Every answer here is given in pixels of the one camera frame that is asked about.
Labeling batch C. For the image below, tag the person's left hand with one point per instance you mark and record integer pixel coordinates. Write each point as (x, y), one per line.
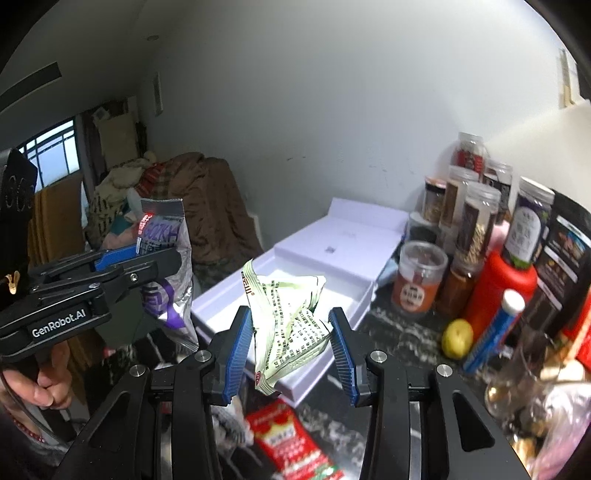
(52, 388)

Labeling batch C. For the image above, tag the blue white tablet tube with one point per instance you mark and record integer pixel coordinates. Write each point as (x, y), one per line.
(512, 305)

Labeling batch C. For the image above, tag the red plastic container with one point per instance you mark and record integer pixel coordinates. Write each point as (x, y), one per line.
(496, 277)

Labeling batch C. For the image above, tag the red green ketchup packet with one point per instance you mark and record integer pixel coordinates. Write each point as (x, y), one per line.
(280, 434)

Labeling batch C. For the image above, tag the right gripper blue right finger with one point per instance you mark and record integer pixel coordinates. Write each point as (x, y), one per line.
(350, 359)

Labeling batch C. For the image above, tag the brown jacket on chair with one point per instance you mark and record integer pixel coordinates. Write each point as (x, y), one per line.
(222, 235)

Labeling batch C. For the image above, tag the dark label white jar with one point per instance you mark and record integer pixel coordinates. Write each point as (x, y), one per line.
(530, 217)

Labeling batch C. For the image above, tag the tall clear spice jar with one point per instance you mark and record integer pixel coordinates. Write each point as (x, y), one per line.
(478, 219)

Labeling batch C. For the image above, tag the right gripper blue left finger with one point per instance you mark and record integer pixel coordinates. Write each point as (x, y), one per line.
(235, 351)

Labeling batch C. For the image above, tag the black white checkered plush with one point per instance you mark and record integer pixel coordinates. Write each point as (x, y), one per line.
(231, 429)

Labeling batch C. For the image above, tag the green white snack packet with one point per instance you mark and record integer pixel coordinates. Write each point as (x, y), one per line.
(287, 333)

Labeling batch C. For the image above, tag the drinking glass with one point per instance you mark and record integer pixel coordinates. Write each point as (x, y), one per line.
(534, 366)

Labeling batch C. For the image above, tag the silver purple snack bag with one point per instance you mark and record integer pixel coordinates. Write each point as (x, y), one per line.
(162, 236)

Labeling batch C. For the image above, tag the yellow lemon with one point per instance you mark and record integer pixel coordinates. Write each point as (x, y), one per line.
(457, 339)

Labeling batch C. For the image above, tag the pink wrapped package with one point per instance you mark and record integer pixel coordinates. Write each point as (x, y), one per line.
(568, 406)

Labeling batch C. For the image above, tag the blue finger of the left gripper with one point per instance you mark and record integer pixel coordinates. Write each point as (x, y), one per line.
(114, 256)

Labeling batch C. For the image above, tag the black snack pouch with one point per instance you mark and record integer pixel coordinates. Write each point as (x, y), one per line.
(563, 268)

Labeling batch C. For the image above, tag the orange label plastic jar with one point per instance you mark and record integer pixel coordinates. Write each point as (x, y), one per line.
(420, 272)

